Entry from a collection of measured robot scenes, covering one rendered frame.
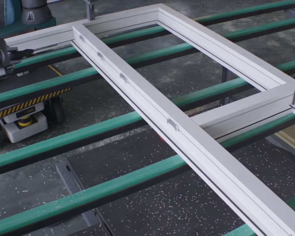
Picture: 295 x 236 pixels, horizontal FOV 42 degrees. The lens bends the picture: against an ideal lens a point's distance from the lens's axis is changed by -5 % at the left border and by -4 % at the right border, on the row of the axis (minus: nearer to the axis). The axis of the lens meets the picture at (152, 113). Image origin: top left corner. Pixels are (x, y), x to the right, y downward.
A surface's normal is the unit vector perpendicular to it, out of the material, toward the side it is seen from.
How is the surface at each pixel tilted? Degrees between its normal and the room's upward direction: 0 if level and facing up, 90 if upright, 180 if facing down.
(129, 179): 0
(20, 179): 0
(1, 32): 0
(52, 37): 90
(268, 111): 90
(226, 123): 90
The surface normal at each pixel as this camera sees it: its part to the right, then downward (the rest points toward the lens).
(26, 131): 0.62, 0.44
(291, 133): -0.01, -0.83
